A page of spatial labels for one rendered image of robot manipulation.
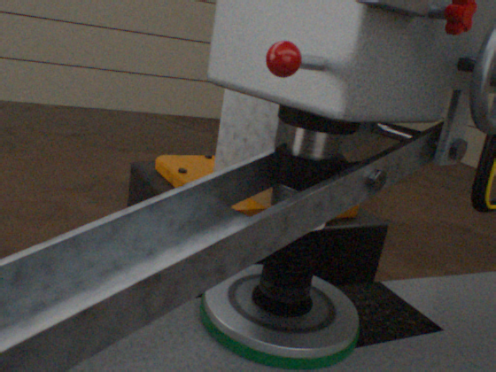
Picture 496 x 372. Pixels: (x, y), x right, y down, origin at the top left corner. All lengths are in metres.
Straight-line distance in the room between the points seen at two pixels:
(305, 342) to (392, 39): 0.36
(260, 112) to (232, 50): 0.79
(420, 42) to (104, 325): 0.40
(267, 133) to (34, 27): 5.24
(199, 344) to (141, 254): 0.15
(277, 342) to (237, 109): 0.89
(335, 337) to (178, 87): 6.15
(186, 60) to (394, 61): 6.20
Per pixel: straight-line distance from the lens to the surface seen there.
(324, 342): 0.63
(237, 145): 1.40
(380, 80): 0.49
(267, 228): 0.50
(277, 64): 0.43
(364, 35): 0.46
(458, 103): 0.71
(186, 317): 0.67
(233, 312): 0.64
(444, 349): 0.75
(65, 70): 6.45
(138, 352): 0.61
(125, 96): 6.56
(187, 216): 0.58
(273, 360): 0.61
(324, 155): 0.59
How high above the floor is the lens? 1.19
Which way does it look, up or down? 17 degrees down
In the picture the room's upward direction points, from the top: 9 degrees clockwise
